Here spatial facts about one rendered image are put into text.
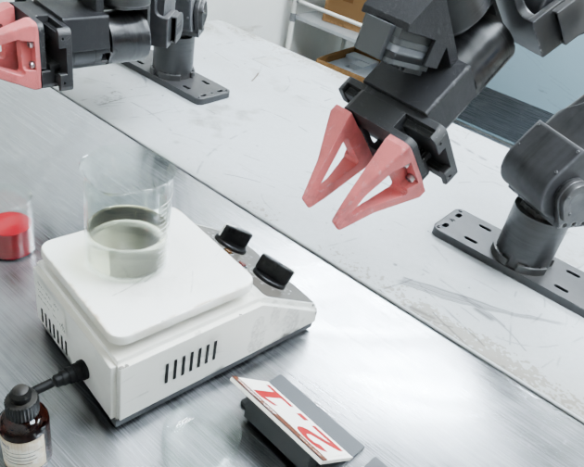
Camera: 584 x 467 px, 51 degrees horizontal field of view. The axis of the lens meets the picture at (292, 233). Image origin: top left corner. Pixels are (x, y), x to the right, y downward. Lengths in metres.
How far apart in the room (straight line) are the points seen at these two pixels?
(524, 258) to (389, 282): 0.16
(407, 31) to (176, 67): 0.61
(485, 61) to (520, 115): 2.95
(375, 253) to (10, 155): 0.44
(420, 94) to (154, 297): 0.24
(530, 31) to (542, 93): 2.89
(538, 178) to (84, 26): 0.48
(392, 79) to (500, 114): 3.02
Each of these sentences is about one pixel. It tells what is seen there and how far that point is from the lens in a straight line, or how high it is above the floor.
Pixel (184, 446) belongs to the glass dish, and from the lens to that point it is 0.46.
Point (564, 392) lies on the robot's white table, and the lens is 0.61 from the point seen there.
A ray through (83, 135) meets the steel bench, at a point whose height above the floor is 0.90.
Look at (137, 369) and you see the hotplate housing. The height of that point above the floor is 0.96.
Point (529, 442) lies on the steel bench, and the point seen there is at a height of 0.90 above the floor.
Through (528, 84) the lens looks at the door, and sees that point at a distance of 3.42.
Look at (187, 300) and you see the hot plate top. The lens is 0.44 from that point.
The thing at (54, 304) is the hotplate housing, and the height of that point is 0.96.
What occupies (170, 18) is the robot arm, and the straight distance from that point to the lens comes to 0.77.
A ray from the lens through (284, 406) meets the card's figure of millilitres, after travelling 0.47.
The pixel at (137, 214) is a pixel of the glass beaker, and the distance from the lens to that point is 0.41.
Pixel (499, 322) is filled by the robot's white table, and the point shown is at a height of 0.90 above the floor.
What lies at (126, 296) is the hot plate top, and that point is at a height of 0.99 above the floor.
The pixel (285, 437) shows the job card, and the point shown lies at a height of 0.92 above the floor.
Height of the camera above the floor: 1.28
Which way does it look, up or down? 34 degrees down
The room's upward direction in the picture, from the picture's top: 11 degrees clockwise
